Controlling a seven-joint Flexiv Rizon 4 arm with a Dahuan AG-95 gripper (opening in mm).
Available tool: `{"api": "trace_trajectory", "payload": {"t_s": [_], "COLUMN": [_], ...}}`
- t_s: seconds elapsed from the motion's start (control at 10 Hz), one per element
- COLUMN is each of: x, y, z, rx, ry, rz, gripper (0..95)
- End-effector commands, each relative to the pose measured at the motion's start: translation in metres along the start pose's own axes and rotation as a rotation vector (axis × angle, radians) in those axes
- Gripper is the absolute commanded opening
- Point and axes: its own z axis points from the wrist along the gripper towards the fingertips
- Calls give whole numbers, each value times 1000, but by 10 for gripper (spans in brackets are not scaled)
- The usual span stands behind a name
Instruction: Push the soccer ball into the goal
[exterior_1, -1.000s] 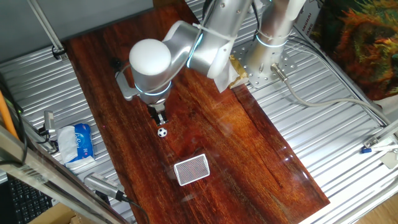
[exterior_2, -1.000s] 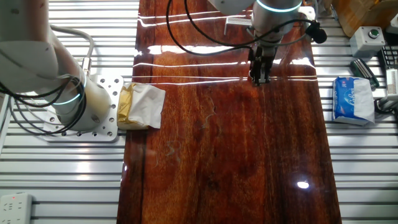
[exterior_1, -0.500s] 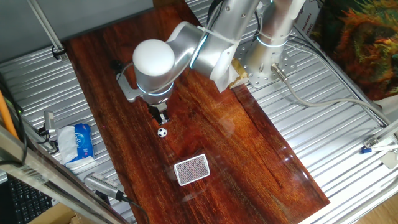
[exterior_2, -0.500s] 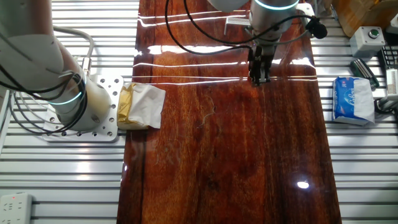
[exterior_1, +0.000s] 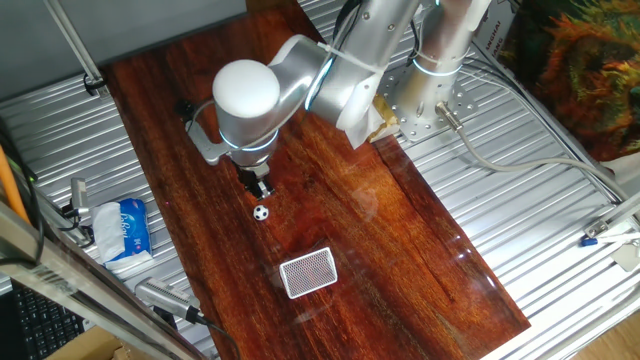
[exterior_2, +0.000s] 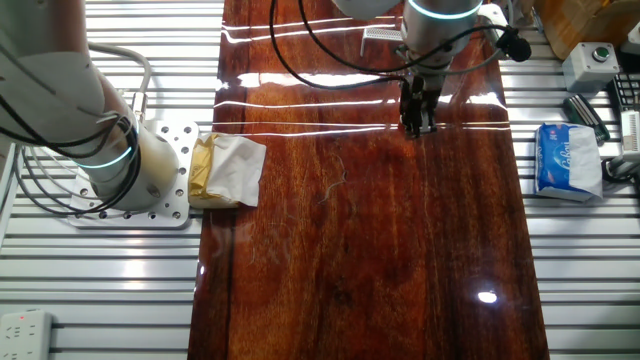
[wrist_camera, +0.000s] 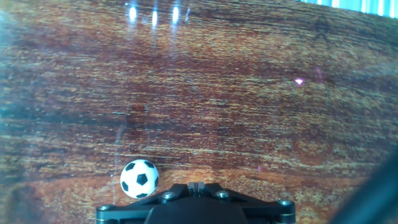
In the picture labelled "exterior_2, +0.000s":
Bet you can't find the white power strip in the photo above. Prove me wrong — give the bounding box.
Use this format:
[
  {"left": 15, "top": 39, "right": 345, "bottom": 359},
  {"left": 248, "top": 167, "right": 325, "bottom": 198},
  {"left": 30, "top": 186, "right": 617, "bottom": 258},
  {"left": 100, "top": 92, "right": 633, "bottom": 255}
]
[{"left": 0, "top": 309, "right": 54, "bottom": 360}]

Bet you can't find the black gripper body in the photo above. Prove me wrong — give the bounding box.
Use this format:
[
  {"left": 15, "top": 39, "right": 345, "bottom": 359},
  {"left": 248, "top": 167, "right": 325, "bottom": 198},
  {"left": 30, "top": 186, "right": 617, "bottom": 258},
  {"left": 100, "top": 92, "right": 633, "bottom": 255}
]
[{"left": 401, "top": 73, "right": 444, "bottom": 106}]

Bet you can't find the brown cardboard box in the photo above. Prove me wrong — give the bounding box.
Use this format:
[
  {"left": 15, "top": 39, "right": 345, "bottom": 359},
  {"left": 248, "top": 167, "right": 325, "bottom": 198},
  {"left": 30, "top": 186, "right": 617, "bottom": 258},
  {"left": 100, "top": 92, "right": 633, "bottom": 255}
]
[{"left": 532, "top": 0, "right": 640, "bottom": 61}]

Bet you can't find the black keyboard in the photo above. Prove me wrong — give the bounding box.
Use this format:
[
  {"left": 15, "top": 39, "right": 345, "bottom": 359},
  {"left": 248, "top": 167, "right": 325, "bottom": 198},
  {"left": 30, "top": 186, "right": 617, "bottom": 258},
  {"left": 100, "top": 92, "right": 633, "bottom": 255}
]
[{"left": 607, "top": 72, "right": 640, "bottom": 114}]

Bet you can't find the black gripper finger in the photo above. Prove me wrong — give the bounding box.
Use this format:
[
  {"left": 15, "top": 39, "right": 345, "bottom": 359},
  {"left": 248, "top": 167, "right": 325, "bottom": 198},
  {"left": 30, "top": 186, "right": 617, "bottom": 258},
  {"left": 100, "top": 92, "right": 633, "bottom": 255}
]
[
  {"left": 400, "top": 102, "right": 424, "bottom": 140},
  {"left": 422, "top": 98, "right": 440, "bottom": 135}
]

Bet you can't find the black and green hand tool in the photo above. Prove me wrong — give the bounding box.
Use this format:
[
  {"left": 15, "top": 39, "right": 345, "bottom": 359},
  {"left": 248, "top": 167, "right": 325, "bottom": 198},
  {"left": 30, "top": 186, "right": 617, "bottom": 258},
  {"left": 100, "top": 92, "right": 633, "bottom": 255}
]
[{"left": 562, "top": 93, "right": 612, "bottom": 146}]

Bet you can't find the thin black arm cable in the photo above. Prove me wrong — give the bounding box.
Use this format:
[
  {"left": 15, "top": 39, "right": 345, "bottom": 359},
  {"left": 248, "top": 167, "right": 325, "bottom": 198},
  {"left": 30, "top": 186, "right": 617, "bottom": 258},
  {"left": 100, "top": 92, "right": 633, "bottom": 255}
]
[{"left": 297, "top": 0, "right": 509, "bottom": 75}]

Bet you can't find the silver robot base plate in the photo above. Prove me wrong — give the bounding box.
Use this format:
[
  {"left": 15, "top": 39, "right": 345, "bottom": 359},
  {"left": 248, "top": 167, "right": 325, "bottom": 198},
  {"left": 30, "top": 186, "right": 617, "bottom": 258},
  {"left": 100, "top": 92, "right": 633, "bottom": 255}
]
[{"left": 67, "top": 119, "right": 200, "bottom": 230}]

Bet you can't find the glossy brown wooden board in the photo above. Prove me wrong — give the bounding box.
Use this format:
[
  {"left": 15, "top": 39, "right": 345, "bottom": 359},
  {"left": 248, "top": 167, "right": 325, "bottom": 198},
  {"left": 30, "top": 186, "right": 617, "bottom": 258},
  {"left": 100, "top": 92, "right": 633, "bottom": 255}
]
[{"left": 187, "top": 0, "right": 551, "bottom": 360}]

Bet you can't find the looped black cable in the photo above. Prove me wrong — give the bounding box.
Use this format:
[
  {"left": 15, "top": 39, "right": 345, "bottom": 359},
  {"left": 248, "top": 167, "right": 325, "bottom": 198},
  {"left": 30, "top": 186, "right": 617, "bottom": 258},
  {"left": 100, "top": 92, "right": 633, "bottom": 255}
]
[{"left": 0, "top": 44, "right": 144, "bottom": 219}]

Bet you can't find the gold and white tissue pack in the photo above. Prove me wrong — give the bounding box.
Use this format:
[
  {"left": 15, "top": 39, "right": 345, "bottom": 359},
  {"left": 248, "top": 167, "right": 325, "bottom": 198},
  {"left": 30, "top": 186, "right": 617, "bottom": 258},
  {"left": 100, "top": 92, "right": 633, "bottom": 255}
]
[{"left": 187, "top": 132, "right": 268, "bottom": 210}]

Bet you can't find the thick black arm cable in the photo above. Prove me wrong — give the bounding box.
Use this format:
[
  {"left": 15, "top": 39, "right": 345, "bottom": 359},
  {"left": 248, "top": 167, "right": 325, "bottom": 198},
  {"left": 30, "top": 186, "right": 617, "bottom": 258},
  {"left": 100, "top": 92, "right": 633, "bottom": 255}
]
[{"left": 268, "top": 0, "right": 409, "bottom": 91}]

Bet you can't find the thick grey base cable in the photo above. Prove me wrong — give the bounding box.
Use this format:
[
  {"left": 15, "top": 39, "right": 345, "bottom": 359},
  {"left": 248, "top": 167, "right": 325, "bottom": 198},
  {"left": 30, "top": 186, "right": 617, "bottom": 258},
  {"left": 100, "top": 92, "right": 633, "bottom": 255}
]
[{"left": 87, "top": 42, "right": 154, "bottom": 124}]

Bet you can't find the grey box with green button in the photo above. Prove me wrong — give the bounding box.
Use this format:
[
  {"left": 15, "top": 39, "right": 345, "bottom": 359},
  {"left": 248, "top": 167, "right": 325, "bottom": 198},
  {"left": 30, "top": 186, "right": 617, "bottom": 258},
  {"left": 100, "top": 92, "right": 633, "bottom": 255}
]
[{"left": 561, "top": 42, "right": 621, "bottom": 95}]

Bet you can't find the blue and white tissue pack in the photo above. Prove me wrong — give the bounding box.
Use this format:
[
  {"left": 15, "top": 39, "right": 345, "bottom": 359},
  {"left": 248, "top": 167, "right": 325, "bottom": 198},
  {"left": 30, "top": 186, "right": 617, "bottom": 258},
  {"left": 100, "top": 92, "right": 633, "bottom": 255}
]
[{"left": 532, "top": 122, "right": 605, "bottom": 203}]

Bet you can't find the white plastic object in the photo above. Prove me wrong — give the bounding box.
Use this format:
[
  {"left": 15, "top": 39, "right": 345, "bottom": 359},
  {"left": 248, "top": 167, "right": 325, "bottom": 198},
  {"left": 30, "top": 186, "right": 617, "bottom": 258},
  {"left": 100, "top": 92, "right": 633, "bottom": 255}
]
[{"left": 621, "top": 22, "right": 640, "bottom": 55}]

